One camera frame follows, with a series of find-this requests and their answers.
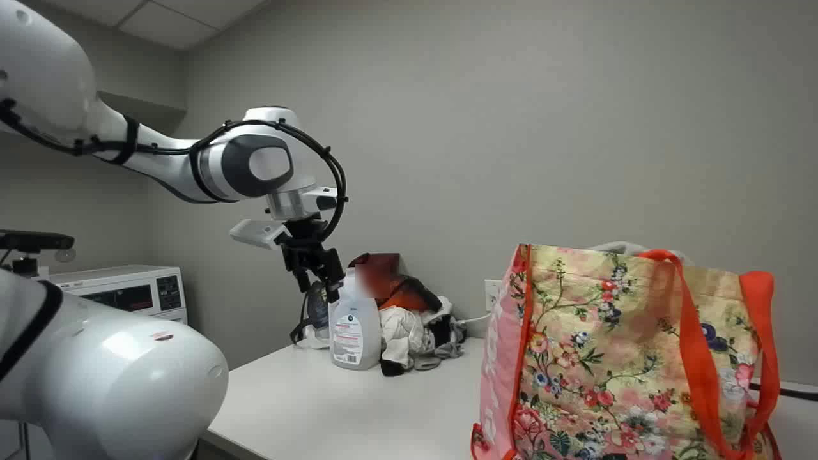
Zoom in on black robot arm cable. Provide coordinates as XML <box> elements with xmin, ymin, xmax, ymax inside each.
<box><xmin>0</xmin><ymin>98</ymin><xmax>354</xmax><ymax>243</ymax></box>

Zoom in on small black cloth item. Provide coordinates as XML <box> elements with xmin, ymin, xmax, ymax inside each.
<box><xmin>379</xmin><ymin>356</ymin><xmax>416</xmax><ymax>379</ymax></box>

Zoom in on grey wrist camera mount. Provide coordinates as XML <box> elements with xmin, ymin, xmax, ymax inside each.
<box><xmin>228</xmin><ymin>216</ymin><xmax>292</xmax><ymax>252</ymax></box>

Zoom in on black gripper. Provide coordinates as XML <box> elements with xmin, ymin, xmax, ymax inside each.
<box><xmin>276</xmin><ymin>217</ymin><xmax>348</xmax><ymax>308</ymax></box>

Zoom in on floral tote bag orange handles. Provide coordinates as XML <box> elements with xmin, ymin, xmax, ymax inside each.
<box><xmin>469</xmin><ymin>240</ymin><xmax>786</xmax><ymax>460</ymax></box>

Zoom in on translucent white detergent bottle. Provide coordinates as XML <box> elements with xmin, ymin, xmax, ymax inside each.
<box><xmin>327</xmin><ymin>293</ymin><xmax>386</xmax><ymax>374</ymax></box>

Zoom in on white boxy appliance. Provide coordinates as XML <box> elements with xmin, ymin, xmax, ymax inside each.
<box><xmin>48</xmin><ymin>261</ymin><xmax>191</xmax><ymax>327</ymax></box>

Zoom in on white wall outlet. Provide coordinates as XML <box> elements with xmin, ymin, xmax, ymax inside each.
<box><xmin>483</xmin><ymin>276</ymin><xmax>506</xmax><ymax>314</ymax></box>

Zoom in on white crumpled cloth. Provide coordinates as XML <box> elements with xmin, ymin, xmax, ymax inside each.
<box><xmin>379</xmin><ymin>303</ymin><xmax>442</xmax><ymax>367</ymax></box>

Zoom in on black camera clamp mount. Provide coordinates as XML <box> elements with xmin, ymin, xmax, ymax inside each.
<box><xmin>0</xmin><ymin>229</ymin><xmax>76</xmax><ymax>279</ymax></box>

